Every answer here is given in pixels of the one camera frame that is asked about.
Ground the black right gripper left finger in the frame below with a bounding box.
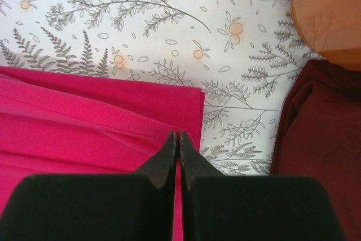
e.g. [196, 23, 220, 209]
[1, 132, 177, 240]

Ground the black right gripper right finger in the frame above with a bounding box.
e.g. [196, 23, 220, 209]
[179, 132, 346, 240]

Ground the pink t shirt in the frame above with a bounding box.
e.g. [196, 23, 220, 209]
[0, 65, 205, 241]

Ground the folded maroon t shirt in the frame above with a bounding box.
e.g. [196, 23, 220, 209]
[270, 59, 360, 240]

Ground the floral table cloth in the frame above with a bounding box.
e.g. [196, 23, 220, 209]
[1, 0, 316, 175]

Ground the orange plastic basket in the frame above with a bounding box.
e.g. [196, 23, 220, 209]
[291, 0, 360, 71]

